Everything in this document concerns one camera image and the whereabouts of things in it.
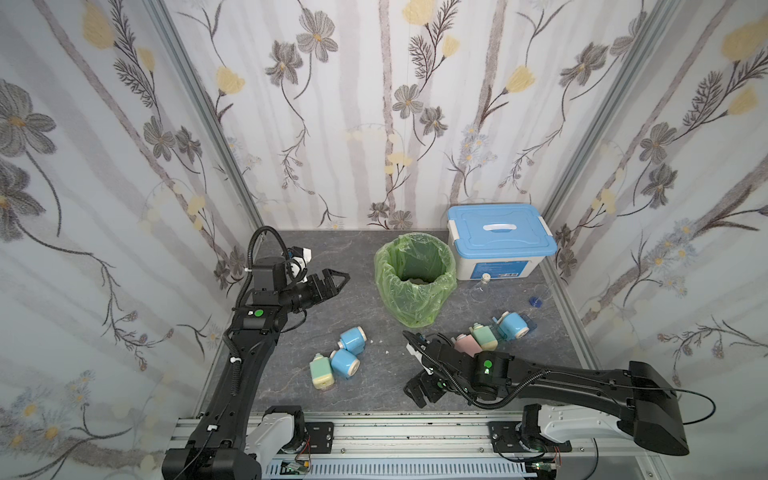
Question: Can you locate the blue sharpener with crank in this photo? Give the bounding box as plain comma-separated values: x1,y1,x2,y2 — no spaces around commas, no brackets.
492,311,530,341

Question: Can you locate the pink pencil sharpener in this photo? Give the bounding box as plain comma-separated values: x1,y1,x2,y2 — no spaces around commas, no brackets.
452,334,482,357

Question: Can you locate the clear small flask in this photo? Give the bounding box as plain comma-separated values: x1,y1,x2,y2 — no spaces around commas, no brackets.
470,273,492,302

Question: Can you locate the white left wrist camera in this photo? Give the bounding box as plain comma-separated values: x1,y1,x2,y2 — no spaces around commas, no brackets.
288,246,312,281

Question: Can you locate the clear blue shavings tray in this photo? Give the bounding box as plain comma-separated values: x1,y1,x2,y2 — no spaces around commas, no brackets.
521,314,538,332

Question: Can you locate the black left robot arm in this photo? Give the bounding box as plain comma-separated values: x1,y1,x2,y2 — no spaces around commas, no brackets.
161,226,350,479

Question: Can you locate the green bagged trash bin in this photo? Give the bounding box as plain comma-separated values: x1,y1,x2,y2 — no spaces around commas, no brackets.
374,232,458,329

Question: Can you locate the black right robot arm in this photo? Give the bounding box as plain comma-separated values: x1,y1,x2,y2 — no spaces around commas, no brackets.
403,331,690,456

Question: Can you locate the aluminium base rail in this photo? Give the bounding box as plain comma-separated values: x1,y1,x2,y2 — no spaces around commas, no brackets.
161,410,667,480

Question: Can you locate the blue lidded storage box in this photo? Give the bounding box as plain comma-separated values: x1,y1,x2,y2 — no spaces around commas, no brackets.
447,203,558,281

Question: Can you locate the green yellow pencil sharpener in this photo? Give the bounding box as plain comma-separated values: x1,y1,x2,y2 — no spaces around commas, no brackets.
470,323,498,351

